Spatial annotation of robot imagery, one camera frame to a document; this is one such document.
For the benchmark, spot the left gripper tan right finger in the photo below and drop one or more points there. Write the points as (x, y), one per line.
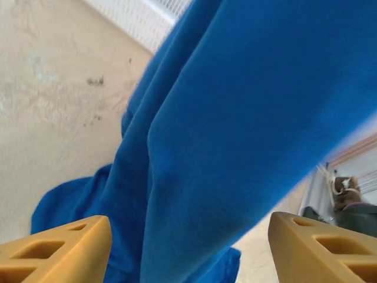
(294, 250)

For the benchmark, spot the white perforated plastic basket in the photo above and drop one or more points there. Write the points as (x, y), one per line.
(141, 20)

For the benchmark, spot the blue printed t-shirt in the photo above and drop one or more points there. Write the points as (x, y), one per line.
(235, 103)

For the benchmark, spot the left gripper tan left finger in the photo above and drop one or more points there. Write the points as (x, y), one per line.
(88, 250)

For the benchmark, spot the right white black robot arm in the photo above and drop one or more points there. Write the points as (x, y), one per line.
(359, 221)

